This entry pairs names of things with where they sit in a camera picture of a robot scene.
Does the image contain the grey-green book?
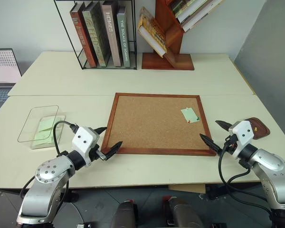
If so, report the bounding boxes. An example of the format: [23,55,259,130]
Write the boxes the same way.
[116,5,130,68]

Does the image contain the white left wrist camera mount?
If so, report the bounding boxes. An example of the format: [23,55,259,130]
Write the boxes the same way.
[72,126,100,167]

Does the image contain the wood-framed cork board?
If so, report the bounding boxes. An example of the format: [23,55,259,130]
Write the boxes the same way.
[101,92,217,157]

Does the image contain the yellow patterned book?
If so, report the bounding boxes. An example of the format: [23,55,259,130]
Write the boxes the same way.
[137,6,168,58]

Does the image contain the dark brown rounded shape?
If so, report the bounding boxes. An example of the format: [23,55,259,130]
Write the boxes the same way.
[109,200,139,228]
[162,196,205,228]

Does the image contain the black wire book rack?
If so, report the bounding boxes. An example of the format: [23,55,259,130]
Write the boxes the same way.
[53,0,138,71]

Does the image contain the white-paged leaning book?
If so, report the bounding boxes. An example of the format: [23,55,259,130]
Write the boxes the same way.
[175,0,211,24]
[181,0,226,33]

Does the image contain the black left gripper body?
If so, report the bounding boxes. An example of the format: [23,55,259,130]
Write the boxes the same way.
[89,145,107,166]

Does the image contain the dark green book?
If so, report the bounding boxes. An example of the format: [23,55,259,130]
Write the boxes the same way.
[168,0,190,13]

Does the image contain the black table clamp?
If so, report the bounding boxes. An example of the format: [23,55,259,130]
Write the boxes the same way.
[205,184,229,200]
[68,188,79,203]

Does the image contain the brown HOMES book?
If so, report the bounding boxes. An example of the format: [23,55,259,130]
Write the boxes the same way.
[101,0,123,68]

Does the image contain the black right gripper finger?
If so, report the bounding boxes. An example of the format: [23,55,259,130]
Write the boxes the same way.
[215,120,232,131]
[199,133,220,156]

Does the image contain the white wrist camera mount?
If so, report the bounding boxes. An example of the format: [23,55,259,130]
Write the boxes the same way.
[72,126,100,167]
[228,120,255,160]

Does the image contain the clear plastic box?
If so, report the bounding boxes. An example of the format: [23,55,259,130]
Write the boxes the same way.
[17,105,67,150]

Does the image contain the red-orange book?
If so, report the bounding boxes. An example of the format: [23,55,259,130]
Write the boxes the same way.
[69,1,98,68]

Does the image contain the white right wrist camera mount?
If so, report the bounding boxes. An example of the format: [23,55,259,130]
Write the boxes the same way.
[228,120,255,160]

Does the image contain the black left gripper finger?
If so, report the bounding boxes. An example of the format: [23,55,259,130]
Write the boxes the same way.
[104,141,123,162]
[94,127,108,137]

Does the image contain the grey laptop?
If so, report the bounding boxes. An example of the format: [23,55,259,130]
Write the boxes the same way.
[0,48,23,119]

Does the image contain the olive green book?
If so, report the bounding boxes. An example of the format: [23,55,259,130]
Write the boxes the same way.
[82,1,111,67]

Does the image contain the brown wooden tree bookshelf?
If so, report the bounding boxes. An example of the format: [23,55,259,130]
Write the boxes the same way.
[142,0,195,71]

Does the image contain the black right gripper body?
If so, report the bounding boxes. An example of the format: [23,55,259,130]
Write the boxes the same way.
[224,133,239,155]

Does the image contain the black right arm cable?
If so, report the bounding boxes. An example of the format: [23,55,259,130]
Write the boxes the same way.
[218,140,274,214]

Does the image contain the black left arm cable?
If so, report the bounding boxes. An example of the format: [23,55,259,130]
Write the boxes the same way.
[52,121,79,157]

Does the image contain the light green paper note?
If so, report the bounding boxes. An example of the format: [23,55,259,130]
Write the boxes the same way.
[31,129,55,145]
[180,108,200,124]
[37,116,57,133]

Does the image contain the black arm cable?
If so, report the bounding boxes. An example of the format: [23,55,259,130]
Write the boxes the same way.
[218,140,274,214]
[52,121,79,157]

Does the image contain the dark brown wooden tray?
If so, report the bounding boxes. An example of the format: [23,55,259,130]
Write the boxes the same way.
[248,117,271,141]

